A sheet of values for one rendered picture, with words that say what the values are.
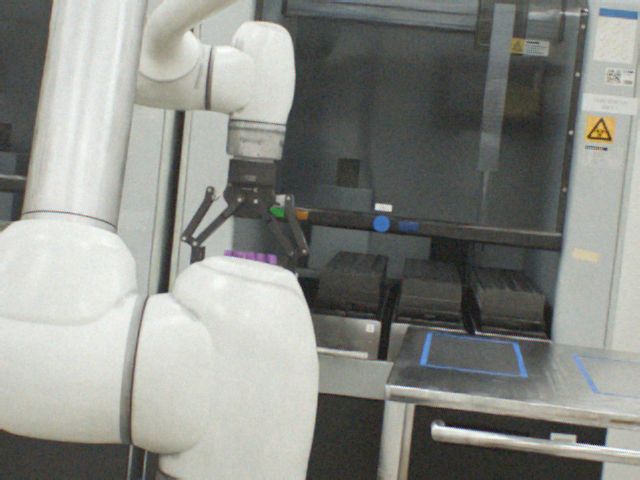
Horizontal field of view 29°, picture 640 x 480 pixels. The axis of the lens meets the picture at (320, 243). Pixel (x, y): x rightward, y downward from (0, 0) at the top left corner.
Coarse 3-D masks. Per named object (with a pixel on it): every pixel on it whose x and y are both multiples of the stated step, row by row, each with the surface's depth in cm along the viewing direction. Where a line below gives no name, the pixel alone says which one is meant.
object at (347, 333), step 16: (384, 304) 254; (320, 320) 225; (336, 320) 225; (352, 320) 224; (368, 320) 224; (384, 320) 255; (320, 336) 225; (336, 336) 225; (352, 336) 225; (368, 336) 224; (320, 352) 221; (336, 352) 221; (352, 352) 221; (368, 352) 224
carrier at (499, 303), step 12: (492, 288) 231; (492, 300) 230; (504, 300) 230; (516, 300) 229; (528, 300) 229; (540, 300) 229; (492, 312) 230; (504, 312) 230; (516, 312) 229; (528, 312) 229; (540, 312) 229
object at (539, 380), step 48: (432, 336) 201; (480, 336) 207; (432, 384) 156; (480, 384) 160; (528, 384) 163; (576, 384) 167; (624, 384) 172; (384, 432) 153; (432, 432) 148; (480, 432) 148
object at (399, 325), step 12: (396, 300) 264; (396, 312) 243; (396, 324) 224; (408, 324) 224; (420, 324) 224; (432, 324) 224; (444, 324) 224; (456, 324) 224; (396, 336) 224; (396, 348) 224
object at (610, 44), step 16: (608, 16) 226; (624, 16) 226; (608, 32) 227; (624, 32) 226; (608, 48) 227; (624, 48) 227; (608, 80) 227; (624, 80) 227; (592, 128) 228; (608, 128) 228; (592, 144) 228; (592, 160) 228; (608, 160) 228; (576, 256) 229; (592, 256) 229
